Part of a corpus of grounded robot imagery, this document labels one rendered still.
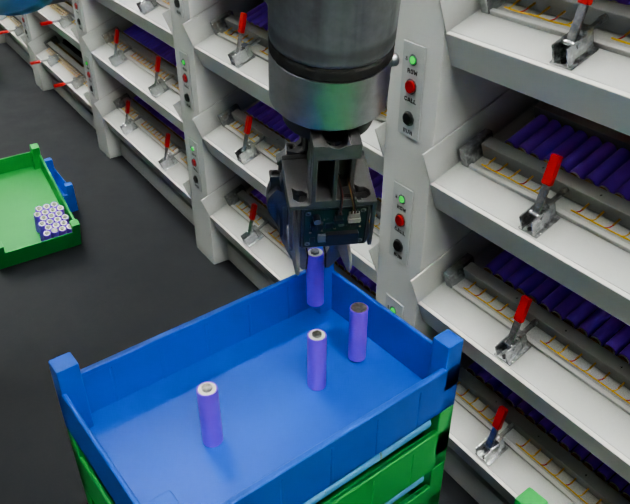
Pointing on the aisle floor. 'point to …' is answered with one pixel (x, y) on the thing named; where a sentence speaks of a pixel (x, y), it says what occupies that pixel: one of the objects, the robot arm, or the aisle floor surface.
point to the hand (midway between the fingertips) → (314, 251)
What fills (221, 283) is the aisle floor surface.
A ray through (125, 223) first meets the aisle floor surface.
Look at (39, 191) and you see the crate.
